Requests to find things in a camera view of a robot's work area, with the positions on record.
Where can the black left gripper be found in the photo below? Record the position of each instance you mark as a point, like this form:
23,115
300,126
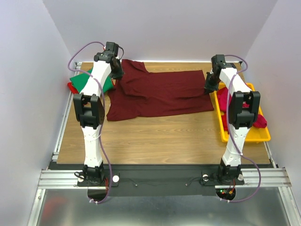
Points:
120,74

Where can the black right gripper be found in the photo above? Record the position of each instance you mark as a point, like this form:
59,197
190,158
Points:
210,84

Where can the maroon t shirt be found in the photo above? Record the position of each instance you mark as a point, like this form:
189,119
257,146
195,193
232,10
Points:
141,93

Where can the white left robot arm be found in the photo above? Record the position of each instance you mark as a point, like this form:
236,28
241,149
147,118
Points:
89,105

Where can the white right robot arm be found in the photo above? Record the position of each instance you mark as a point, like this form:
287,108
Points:
242,106

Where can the magenta t shirt in tray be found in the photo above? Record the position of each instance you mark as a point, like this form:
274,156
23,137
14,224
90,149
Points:
260,123

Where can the green folded t shirt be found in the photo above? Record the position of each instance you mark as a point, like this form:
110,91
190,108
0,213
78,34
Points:
83,77

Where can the red t shirt in tray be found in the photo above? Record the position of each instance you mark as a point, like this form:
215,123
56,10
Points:
223,120

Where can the red folded t shirt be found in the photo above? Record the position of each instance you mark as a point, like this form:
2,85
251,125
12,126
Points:
76,87

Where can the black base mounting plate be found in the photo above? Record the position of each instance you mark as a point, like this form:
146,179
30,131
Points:
160,180

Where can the aluminium frame rail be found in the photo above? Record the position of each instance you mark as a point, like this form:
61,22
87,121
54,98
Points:
65,179

